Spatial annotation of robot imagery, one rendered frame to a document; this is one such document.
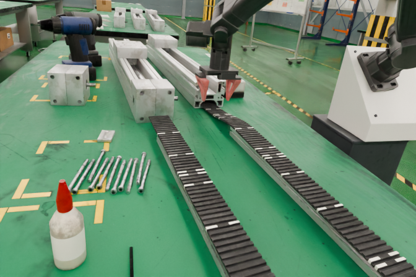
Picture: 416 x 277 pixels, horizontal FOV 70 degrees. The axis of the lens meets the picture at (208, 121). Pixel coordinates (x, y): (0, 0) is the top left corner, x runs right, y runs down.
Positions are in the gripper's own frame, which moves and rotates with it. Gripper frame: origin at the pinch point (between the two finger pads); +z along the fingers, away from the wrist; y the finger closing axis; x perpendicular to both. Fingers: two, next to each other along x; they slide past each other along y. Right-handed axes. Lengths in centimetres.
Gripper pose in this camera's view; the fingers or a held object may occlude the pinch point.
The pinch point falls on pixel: (215, 98)
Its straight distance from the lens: 89.1
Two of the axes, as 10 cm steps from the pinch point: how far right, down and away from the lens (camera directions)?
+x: 3.5, 3.9, -8.5
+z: -0.9, 9.2, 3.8
